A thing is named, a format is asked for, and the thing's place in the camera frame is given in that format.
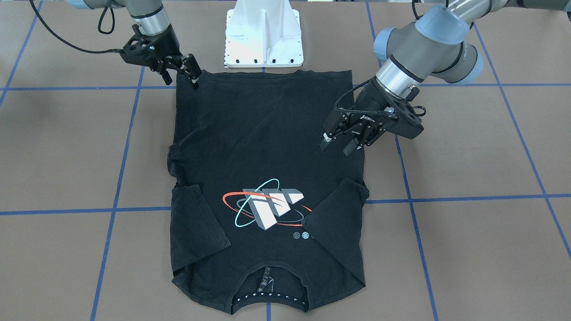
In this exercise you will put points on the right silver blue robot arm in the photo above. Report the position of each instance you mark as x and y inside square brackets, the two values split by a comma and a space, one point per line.
[151, 15]

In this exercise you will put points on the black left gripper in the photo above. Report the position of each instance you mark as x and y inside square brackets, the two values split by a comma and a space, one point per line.
[370, 100]

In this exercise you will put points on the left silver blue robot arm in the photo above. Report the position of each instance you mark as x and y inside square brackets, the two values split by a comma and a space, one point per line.
[434, 44]

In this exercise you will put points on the black graphic t-shirt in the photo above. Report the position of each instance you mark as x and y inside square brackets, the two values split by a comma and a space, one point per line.
[259, 212]

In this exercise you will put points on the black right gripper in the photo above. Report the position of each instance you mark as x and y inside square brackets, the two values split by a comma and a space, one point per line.
[166, 44]

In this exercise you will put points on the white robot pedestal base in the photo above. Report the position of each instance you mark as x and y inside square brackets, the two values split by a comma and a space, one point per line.
[263, 34]

